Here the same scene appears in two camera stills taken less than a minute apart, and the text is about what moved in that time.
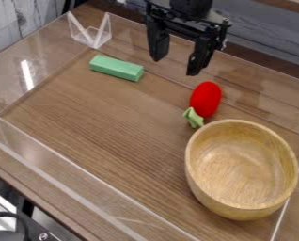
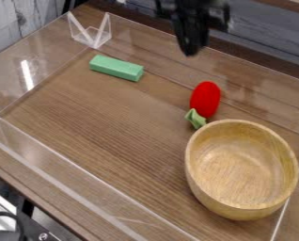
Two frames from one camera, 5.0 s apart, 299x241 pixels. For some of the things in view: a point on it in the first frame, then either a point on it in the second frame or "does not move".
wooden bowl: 241,168 does not move
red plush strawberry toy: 205,102 does not move
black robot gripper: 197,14 -> 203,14
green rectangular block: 118,67 does not move
